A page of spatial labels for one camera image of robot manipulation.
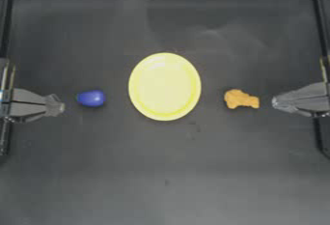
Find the brown toy chicken wing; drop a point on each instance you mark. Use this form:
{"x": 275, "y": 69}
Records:
{"x": 240, "y": 100}

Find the yellow oval plate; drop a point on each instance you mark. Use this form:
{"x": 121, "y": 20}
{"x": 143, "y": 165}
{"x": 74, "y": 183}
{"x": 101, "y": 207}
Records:
{"x": 164, "y": 87}

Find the blue toy eggplant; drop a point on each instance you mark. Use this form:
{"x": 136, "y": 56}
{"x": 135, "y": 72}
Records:
{"x": 90, "y": 98}

